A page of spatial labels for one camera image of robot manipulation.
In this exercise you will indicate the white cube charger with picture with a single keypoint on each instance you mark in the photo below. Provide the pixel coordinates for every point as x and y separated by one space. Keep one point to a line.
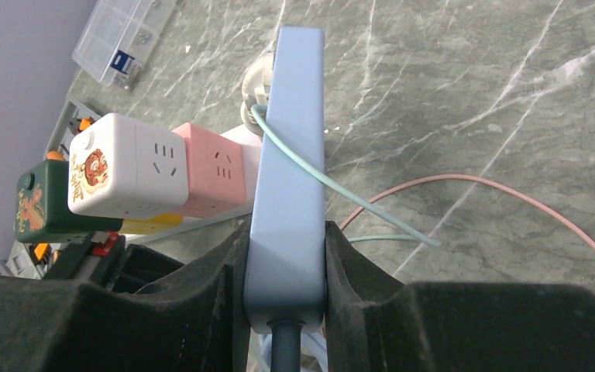
123 168

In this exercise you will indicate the light blue power strip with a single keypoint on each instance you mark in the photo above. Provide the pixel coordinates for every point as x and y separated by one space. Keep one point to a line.
285 268

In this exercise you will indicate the white power strip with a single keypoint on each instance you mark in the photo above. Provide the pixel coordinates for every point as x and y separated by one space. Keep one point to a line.
159 227

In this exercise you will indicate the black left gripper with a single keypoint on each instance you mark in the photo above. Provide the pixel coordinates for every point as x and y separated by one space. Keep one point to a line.
176 318

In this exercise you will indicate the white round plug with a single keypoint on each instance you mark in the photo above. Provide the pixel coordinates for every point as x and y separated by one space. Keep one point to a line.
255 89

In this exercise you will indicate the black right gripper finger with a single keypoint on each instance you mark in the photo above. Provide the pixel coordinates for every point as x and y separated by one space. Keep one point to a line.
373 322

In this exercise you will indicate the pink cube adapter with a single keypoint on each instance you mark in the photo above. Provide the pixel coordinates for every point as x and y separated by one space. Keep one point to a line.
215 172

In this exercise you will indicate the dark green cube charger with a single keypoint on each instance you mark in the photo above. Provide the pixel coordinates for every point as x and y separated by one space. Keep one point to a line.
42 214

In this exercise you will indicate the clear plastic screw organizer box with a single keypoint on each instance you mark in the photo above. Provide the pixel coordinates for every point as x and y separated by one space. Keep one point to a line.
119 37

